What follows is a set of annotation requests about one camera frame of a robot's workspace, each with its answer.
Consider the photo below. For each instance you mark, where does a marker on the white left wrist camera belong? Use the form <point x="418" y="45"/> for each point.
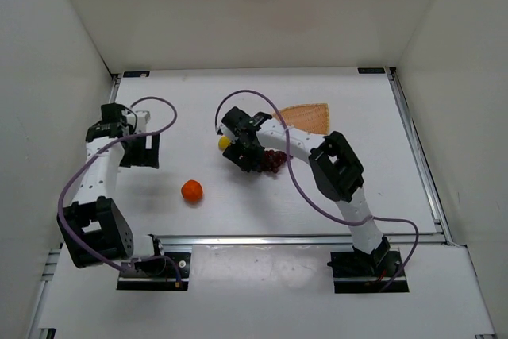
<point x="137" y="121"/>

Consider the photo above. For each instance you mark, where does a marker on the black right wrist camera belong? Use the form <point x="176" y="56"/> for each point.
<point x="259" y="118"/>

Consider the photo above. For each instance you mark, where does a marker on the purple fake grape bunch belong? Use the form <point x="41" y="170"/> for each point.
<point x="271" y="161"/>

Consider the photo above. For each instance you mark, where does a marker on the orange fake orange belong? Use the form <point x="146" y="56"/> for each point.
<point x="192" y="191"/>

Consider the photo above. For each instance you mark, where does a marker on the yellow fake banana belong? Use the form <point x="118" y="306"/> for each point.
<point x="223" y="143"/>

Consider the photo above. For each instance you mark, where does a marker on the aluminium table frame rail front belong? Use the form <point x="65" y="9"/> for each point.
<point x="341" y="240"/>

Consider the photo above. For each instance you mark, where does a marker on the woven triangular fruit bowl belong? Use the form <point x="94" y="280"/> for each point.
<point x="311" y="118"/>

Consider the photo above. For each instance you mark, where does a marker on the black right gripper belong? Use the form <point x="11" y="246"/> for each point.
<point x="241" y="152"/>

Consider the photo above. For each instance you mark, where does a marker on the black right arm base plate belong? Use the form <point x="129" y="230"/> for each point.
<point x="352" y="277"/>

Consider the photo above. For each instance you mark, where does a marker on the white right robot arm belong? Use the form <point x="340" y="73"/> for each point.
<point x="337" y="171"/>

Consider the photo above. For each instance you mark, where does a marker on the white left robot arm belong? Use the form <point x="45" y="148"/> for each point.
<point x="113" y="142"/>

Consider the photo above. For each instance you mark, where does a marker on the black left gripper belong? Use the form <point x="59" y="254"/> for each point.
<point x="140" y="152"/>

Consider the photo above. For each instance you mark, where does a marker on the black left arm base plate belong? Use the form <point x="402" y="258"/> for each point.
<point x="158" y="274"/>

